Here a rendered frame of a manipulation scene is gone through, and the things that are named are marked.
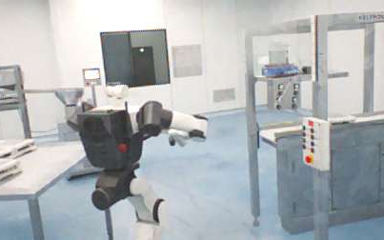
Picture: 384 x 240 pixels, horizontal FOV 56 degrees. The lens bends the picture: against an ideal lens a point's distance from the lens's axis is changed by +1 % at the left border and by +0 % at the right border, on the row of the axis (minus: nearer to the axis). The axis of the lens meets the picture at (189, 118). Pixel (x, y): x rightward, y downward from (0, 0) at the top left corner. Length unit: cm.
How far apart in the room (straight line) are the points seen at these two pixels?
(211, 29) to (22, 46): 386
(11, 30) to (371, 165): 629
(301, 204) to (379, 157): 78
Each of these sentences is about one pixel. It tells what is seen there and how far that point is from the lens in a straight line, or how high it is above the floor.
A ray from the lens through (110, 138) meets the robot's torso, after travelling 176.
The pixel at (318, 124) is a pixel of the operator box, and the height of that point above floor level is 109.
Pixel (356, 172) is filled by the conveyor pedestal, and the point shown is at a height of 43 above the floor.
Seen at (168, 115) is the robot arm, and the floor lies 120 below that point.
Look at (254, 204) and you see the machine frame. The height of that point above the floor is 20.
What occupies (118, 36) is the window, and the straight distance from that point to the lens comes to 765.
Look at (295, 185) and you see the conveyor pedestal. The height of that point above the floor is 41.
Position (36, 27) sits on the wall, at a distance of 753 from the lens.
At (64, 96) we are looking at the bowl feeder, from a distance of 488.
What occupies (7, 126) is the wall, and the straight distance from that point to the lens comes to 763.
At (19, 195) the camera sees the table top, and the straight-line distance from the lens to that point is 209.
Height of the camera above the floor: 151
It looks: 10 degrees down
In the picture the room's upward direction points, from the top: 4 degrees counter-clockwise
